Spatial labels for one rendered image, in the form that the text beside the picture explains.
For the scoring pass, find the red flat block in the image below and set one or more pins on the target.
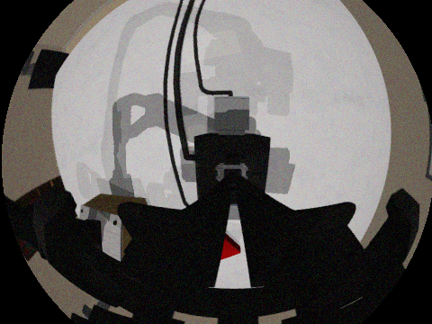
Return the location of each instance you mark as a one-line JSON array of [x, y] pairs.
[[230, 248]]

